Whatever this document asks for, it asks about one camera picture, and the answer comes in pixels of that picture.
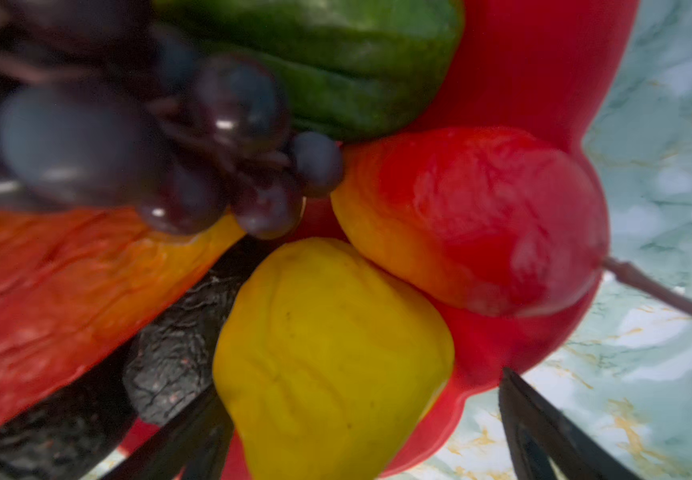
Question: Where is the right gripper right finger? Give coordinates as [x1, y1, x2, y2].
[498, 368, 640, 480]

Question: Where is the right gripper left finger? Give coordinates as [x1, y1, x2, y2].
[104, 387, 234, 480]

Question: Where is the yellow bell pepper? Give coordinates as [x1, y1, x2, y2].
[213, 238, 455, 479]

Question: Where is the red orange pepper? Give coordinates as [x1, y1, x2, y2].
[0, 209, 243, 426]

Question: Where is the red yellow mango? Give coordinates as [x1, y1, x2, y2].
[330, 125, 692, 326]

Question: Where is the purple grape bunch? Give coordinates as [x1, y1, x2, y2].
[0, 1, 345, 240]

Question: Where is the green fruit in plate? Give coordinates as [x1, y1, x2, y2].
[154, 0, 465, 141]

